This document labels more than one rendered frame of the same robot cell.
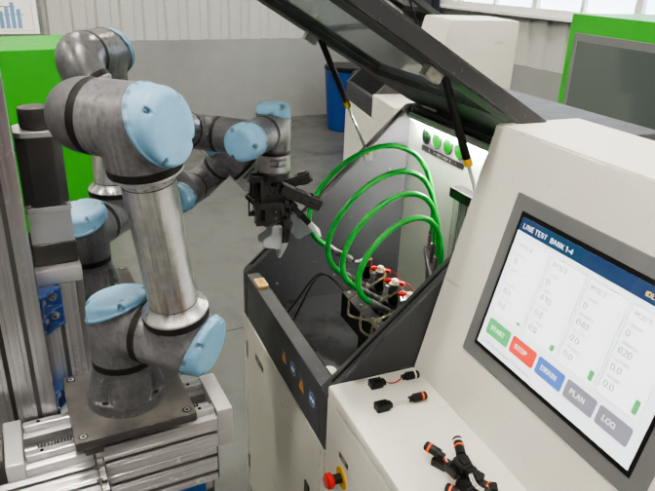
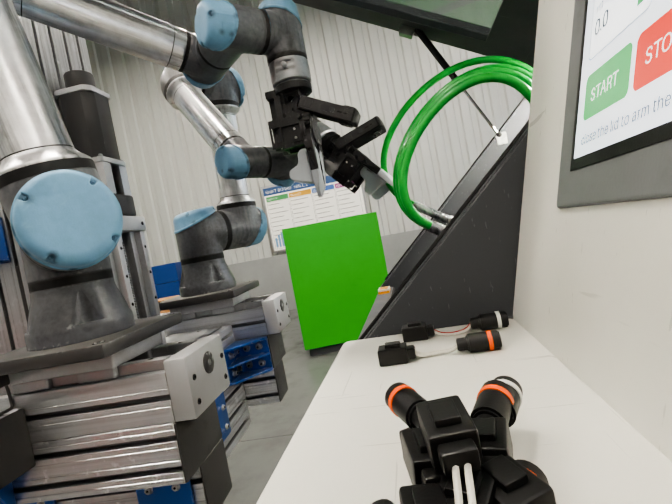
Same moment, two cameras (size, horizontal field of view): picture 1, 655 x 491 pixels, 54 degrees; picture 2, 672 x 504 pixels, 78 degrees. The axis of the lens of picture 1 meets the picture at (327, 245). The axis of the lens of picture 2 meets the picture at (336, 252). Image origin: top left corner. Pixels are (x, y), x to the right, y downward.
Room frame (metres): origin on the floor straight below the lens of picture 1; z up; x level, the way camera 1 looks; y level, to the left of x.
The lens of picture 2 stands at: (0.72, -0.33, 1.12)
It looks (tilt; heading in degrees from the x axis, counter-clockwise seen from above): 2 degrees down; 34
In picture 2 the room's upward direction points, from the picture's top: 11 degrees counter-clockwise
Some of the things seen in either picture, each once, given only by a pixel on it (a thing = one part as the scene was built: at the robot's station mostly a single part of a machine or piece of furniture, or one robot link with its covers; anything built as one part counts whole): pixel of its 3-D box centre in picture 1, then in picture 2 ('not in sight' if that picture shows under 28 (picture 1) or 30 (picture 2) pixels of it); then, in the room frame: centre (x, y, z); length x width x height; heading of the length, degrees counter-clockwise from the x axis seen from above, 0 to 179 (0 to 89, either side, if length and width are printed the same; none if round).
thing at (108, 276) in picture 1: (89, 272); (205, 273); (1.48, 0.62, 1.09); 0.15 x 0.15 x 0.10
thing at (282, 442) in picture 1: (279, 465); not in sight; (1.51, 0.12, 0.44); 0.65 x 0.02 x 0.68; 23
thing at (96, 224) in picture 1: (86, 229); (199, 232); (1.49, 0.62, 1.20); 0.13 x 0.12 x 0.14; 168
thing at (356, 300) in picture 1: (382, 340); not in sight; (1.50, -0.16, 0.91); 0.34 x 0.10 x 0.15; 23
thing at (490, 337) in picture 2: (401, 400); (437, 346); (1.12, -0.17, 0.99); 0.12 x 0.02 x 0.02; 113
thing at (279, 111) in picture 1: (272, 128); (281, 34); (1.37, 0.13, 1.51); 0.09 x 0.08 x 0.11; 160
